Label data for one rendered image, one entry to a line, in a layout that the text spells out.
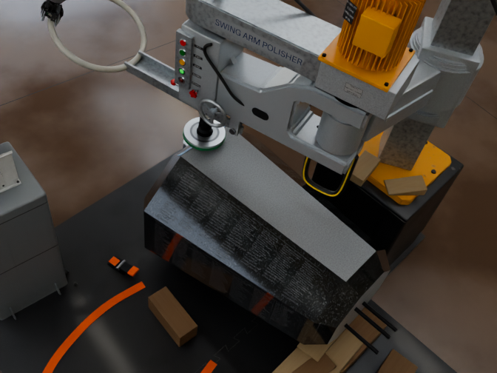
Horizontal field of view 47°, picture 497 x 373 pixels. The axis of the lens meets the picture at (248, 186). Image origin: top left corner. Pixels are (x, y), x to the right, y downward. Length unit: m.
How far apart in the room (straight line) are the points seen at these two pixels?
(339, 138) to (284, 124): 0.25
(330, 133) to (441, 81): 0.61
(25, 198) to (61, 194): 1.09
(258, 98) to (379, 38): 0.69
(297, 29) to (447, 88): 0.82
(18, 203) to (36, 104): 1.77
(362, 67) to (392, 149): 1.06
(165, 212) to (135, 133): 1.35
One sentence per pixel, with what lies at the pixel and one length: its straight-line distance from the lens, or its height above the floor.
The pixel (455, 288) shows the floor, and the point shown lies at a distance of 3.87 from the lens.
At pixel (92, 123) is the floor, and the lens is 4.25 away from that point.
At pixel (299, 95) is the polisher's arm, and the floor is 1.50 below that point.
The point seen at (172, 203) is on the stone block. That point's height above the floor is 0.70.
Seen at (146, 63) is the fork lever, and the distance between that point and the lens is 2.99.
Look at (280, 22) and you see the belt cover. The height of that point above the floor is 1.72.
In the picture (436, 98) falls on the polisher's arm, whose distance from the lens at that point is 2.78.
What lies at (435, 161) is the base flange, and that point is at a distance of 3.33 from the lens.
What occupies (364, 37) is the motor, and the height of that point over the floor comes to 1.91.
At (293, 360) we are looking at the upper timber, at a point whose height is 0.24.
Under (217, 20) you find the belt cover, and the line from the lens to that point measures 2.34.
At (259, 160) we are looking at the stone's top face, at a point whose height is 0.85.
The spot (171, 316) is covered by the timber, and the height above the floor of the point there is 0.13.
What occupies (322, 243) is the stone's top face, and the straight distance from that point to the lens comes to 2.67.
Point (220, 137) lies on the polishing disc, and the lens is 2.91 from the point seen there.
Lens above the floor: 3.00
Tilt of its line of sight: 50 degrees down
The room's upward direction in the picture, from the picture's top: 11 degrees clockwise
